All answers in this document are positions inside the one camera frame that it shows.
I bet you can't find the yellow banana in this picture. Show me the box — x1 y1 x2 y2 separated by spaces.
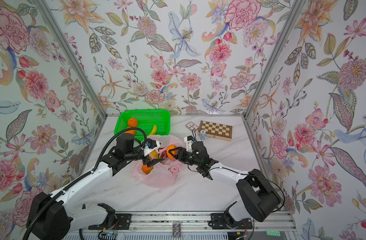
149 125 158 136

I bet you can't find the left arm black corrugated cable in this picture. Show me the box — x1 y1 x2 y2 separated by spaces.
22 127 148 240

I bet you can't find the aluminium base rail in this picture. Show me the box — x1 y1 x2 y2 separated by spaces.
68 211 296 233

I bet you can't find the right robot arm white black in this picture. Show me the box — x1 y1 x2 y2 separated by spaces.
167 142 282 222

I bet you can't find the playing card deck box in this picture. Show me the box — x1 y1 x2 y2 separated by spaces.
185 122 199 132

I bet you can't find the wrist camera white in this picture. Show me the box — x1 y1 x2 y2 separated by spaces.
184 136 196 152
143 139 160 157

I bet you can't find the red fruit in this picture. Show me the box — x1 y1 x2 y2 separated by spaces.
159 149 168 159

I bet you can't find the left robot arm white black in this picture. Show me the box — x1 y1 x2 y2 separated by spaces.
23 133 161 240

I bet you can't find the yellow lemon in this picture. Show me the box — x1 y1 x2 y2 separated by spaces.
150 151 159 160

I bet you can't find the green led module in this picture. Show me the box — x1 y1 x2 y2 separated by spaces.
266 230 281 237

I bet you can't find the pink plastic bag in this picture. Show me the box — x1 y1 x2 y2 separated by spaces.
132 135 184 189

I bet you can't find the green plastic basket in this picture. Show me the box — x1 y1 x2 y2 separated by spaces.
114 110 171 136

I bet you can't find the blue poker chip stack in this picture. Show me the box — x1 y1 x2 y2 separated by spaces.
200 130 206 141

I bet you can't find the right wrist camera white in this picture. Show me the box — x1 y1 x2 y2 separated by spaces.
184 136 196 152

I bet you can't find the wooden chessboard box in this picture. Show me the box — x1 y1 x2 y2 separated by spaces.
199 121 233 141

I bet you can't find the orange fruit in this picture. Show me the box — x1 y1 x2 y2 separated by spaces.
125 130 136 136
127 118 139 128
167 145 178 160

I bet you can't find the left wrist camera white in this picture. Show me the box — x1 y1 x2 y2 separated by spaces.
143 139 160 157

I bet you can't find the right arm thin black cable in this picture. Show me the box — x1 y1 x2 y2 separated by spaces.
187 163 286 212

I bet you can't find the small patterned tag on rail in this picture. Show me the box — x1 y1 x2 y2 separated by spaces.
173 222 181 239

